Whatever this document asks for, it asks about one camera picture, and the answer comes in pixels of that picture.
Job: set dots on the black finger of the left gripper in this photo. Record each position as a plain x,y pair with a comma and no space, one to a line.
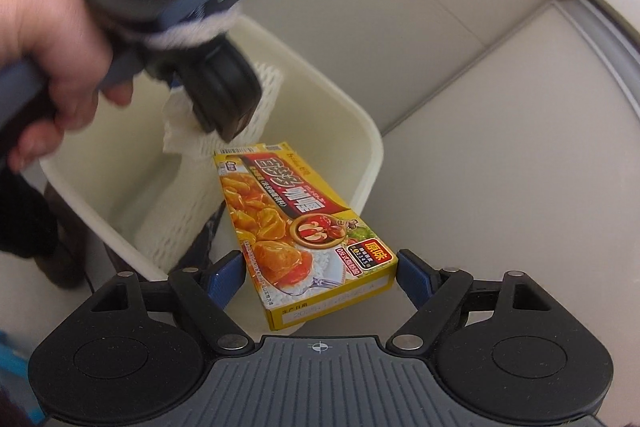
222,86

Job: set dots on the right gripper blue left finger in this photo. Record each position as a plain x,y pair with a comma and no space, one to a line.
209,289

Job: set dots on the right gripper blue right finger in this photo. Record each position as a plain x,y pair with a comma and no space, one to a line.
420,282

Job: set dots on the yellow curry box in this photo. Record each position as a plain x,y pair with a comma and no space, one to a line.
307,252

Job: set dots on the white foam net sleeve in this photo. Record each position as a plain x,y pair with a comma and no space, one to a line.
188,201

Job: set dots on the white plastic trash bin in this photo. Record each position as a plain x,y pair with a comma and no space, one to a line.
112,173

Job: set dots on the left human hand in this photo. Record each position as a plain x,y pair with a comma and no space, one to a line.
65,41

